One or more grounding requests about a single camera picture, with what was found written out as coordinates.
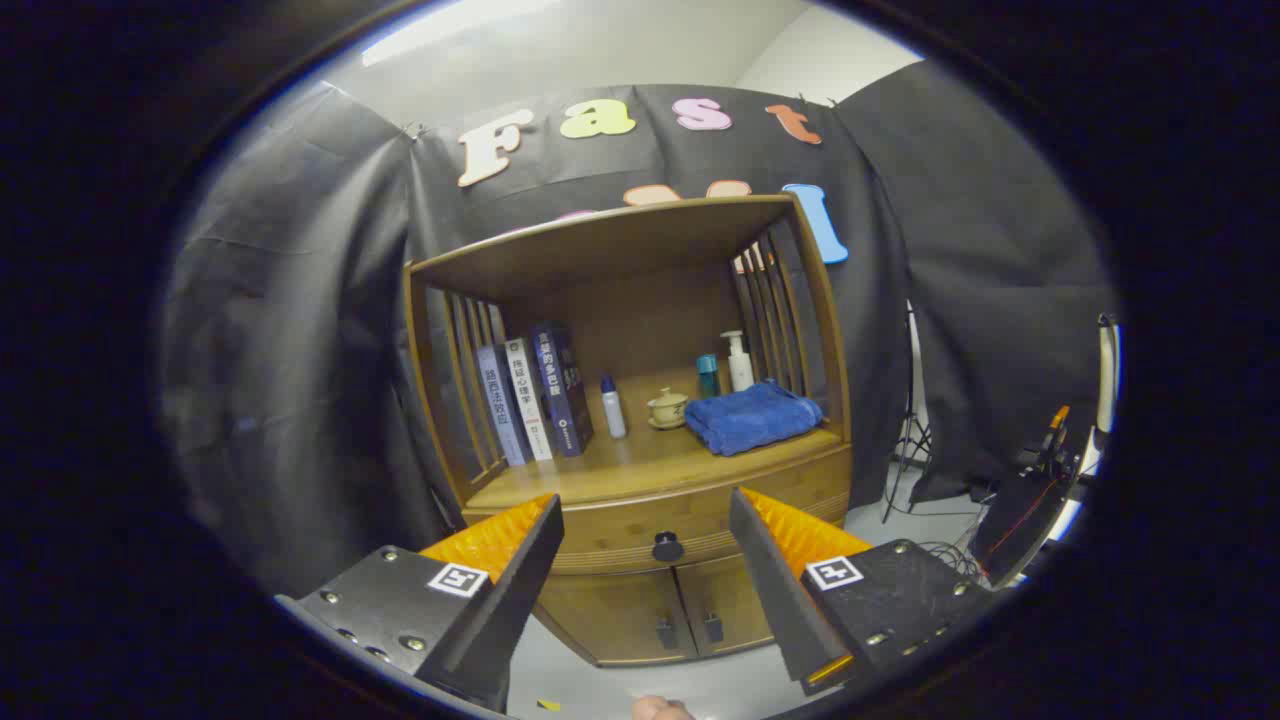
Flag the wooden cabinet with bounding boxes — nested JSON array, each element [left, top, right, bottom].
[[403, 193, 854, 669]]

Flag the wooden drawer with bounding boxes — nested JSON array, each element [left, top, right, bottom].
[[462, 443, 854, 577]]

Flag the wooden countertop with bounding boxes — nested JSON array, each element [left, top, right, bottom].
[[462, 368, 847, 513]]

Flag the black device with red wires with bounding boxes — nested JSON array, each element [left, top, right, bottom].
[[968, 405, 1096, 589]]

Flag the dark blue book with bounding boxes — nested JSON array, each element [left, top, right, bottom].
[[530, 321, 595, 458]]

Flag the black tripod stand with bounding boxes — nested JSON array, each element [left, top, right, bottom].
[[882, 300, 936, 524]]

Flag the yellowish lidded tea cup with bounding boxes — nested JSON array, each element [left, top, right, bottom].
[[647, 387, 691, 431]]

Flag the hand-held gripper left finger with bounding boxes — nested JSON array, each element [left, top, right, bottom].
[[275, 493, 566, 713]]

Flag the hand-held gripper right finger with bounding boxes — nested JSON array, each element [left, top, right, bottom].
[[728, 487, 1001, 697]]

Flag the white book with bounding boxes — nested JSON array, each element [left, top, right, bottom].
[[503, 338, 554, 462]]

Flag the white pump bottle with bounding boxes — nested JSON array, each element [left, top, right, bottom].
[[720, 330, 756, 393]]

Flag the blue folded towel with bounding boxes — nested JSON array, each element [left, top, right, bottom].
[[684, 380, 825, 458]]

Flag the floor cables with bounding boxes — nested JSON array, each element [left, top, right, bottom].
[[915, 540, 986, 581]]

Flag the wooden cabinet door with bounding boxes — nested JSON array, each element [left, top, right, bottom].
[[675, 553, 776, 658], [535, 570, 698, 668]]

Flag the light blue book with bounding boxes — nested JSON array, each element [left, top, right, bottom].
[[478, 345, 534, 468]]

